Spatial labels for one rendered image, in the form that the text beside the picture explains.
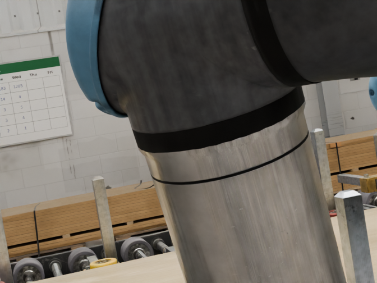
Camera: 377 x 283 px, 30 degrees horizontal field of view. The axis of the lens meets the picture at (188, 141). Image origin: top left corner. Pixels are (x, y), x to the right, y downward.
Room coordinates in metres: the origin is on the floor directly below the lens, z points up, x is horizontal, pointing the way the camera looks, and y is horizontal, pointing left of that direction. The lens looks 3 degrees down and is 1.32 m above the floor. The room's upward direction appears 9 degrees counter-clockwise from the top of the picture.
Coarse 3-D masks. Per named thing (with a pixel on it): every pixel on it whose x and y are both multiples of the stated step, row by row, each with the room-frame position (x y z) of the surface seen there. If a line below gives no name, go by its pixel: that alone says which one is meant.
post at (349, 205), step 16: (352, 192) 1.18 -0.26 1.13; (336, 208) 1.20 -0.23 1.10; (352, 208) 1.17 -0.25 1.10; (352, 224) 1.17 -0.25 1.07; (352, 240) 1.17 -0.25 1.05; (368, 240) 1.18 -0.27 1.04; (352, 256) 1.17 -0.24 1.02; (368, 256) 1.18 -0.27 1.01; (352, 272) 1.18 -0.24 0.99; (368, 272) 1.18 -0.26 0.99
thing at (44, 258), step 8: (160, 232) 2.74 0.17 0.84; (168, 232) 2.74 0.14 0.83; (120, 240) 2.71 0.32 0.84; (168, 240) 2.74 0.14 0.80; (96, 248) 2.67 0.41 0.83; (120, 248) 2.69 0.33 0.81; (48, 256) 2.63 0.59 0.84; (56, 256) 2.64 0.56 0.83; (64, 256) 2.64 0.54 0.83; (120, 256) 2.69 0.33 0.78; (64, 264) 2.64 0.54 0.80; (48, 272) 2.63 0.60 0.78; (64, 272) 2.64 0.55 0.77
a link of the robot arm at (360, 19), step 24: (288, 0) 0.36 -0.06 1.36; (312, 0) 0.36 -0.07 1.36; (336, 0) 0.36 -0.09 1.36; (360, 0) 0.36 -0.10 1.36; (288, 24) 0.37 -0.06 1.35; (312, 24) 0.36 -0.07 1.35; (336, 24) 0.36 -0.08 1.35; (360, 24) 0.36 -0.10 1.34; (288, 48) 0.38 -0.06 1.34; (312, 48) 0.37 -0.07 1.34; (336, 48) 0.37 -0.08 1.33; (360, 48) 0.37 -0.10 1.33; (312, 72) 0.39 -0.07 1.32; (336, 72) 0.39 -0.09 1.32; (360, 72) 0.39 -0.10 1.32
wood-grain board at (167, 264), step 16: (336, 224) 2.04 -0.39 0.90; (368, 224) 1.97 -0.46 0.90; (336, 240) 1.83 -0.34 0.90; (160, 256) 2.00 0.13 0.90; (176, 256) 1.96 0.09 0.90; (80, 272) 1.96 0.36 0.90; (96, 272) 1.92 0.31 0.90; (112, 272) 1.89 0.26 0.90; (128, 272) 1.86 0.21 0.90; (144, 272) 1.83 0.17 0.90; (160, 272) 1.80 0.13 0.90; (176, 272) 1.77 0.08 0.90
